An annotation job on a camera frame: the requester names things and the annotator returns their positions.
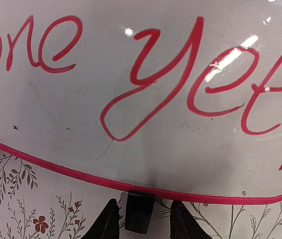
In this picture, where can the black stand foot right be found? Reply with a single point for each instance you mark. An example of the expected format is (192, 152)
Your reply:
(139, 208)

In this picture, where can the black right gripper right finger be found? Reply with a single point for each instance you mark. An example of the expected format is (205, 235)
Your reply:
(183, 225)

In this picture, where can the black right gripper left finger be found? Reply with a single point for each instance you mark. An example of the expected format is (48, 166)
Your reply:
(106, 226)

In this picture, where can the pink framed whiteboard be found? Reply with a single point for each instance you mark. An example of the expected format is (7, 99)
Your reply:
(178, 98)

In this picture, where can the floral table mat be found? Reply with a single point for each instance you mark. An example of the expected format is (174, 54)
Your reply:
(36, 203)

